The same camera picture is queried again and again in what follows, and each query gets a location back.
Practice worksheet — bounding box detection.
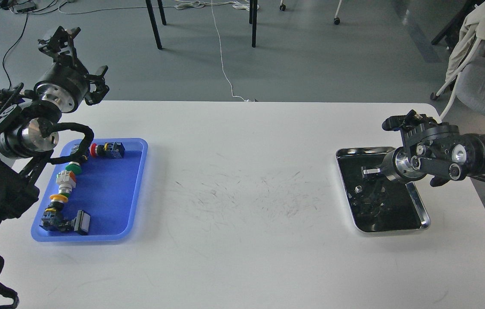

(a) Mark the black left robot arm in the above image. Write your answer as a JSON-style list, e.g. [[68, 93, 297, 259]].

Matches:
[[0, 26, 109, 309]]

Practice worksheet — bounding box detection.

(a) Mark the yellow push button switch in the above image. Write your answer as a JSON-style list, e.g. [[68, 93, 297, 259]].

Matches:
[[39, 194, 71, 232]]

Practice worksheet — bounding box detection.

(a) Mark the red push button switch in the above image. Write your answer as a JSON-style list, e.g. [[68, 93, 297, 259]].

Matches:
[[89, 142, 125, 159]]

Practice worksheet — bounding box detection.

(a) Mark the black table leg right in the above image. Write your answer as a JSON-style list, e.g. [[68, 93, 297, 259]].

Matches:
[[249, 0, 258, 48]]

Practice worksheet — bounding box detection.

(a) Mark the white floor cable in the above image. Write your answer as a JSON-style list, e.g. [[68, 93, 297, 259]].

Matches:
[[58, 0, 260, 103]]

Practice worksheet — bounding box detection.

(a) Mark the green push button switch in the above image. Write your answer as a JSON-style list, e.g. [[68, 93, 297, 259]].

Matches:
[[65, 147, 90, 176]]

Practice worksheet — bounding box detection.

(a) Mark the beige jacket on chair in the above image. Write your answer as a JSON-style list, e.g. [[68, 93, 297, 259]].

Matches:
[[445, 2, 485, 84]]

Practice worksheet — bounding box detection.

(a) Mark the black floor cable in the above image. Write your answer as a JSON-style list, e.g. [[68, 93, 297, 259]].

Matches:
[[2, 0, 60, 88]]

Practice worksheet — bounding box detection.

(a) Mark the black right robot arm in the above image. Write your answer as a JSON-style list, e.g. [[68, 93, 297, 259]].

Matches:
[[361, 110, 485, 187]]

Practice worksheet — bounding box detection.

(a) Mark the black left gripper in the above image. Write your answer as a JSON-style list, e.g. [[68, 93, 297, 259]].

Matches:
[[34, 26, 110, 113]]

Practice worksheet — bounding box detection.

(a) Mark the shiny metal tray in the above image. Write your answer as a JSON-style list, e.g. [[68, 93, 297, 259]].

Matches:
[[336, 147, 431, 235]]

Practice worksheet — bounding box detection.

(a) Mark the black table leg left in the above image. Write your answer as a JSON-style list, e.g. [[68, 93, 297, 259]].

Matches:
[[145, 0, 167, 50]]

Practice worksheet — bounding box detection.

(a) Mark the blue plastic tray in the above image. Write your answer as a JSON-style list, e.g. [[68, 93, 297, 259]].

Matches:
[[31, 138, 148, 242]]

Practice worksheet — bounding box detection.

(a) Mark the black power strip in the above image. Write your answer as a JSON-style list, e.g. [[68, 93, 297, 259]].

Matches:
[[11, 0, 37, 14]]

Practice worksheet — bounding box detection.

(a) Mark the black table leg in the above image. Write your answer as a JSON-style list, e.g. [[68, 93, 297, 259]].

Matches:
[[249, 0, 258, 48], [145, 0, 167, 50]]

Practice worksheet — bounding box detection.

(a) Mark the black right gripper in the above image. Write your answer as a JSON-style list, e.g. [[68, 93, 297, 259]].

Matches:
[[363, 148, 410, 183]]

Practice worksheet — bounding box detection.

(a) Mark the white orange selector switch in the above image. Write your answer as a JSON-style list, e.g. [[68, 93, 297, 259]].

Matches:
[[55, 170, 76, 195]]

